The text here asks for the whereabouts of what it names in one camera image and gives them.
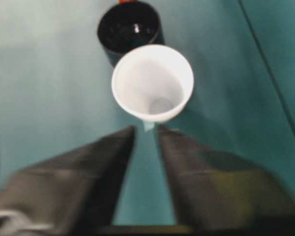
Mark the blue-green table cloth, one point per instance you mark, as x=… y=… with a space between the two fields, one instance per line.
x=39 y=98

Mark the white paper cup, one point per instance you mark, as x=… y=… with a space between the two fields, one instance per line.
x=147 y=73

